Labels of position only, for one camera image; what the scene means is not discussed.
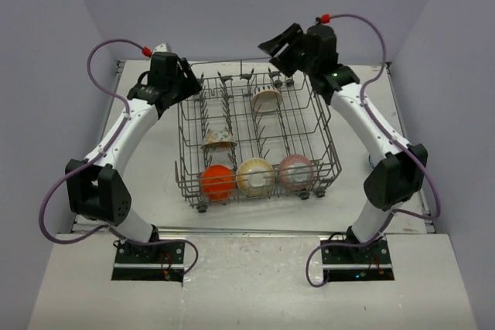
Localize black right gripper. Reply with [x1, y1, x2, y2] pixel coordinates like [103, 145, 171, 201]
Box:
[259, 23, 318, 78]

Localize beige white bowl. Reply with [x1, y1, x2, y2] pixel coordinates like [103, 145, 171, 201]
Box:
[251, 87, 283, 114]

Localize grey wire dish rack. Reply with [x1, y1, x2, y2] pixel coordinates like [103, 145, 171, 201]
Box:
[176, 59, 342, 213]

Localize blue patterned bowl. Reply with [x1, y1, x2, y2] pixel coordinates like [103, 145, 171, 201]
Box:
[368, 155, 375, 168]

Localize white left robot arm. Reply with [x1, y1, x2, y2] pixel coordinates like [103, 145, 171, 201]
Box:
[65, 51, 202, 263]

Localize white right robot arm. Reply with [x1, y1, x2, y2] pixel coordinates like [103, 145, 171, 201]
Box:
[258, 23, 428, 263]

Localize floral white bowl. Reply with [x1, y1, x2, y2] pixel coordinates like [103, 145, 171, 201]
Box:
[200, 129, 237, 151]

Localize orange bowl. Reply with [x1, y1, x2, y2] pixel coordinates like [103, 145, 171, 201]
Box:
[200, 165, 236, 201]

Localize pink rimmed white bowl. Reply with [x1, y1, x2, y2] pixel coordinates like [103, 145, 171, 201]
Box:
[278, 154, 315, 191]

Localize yellow rimmed white bowl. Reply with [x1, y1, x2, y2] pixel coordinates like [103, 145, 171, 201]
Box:
[236, 158, 275, 198]

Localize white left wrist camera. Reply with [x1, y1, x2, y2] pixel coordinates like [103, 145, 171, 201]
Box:
[152, 43, 172, 54]

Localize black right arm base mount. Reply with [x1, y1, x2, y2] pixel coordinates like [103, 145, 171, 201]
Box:
[321, 238, 394, 282]

